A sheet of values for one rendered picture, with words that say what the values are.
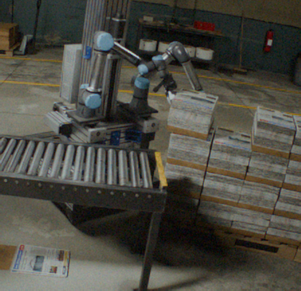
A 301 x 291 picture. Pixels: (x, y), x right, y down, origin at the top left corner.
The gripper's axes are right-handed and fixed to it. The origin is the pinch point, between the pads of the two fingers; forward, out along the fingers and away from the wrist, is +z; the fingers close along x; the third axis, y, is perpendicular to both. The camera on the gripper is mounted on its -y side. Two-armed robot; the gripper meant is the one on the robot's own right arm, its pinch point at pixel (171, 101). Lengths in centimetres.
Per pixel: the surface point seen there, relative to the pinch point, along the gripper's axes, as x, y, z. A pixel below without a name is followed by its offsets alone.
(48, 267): -98, -90, 62
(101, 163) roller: -81, -28, 6
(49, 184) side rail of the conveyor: -116, -44, -1
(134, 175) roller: -84, -10, 16
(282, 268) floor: -31, 49, 141
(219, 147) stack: -18.0, 26.1, 36.2
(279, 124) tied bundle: -16, 72, 33
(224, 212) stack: -17, 15, 87
